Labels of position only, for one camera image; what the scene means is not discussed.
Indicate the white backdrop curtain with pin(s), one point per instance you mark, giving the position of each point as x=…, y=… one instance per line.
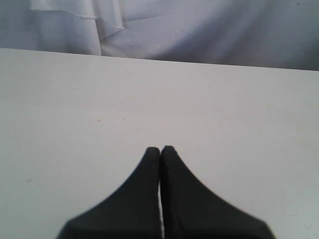
x=266, y=33

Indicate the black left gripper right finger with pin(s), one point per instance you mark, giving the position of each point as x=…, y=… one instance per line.
x=191, y=211

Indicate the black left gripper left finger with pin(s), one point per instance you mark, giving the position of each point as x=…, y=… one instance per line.
x=131, y=212

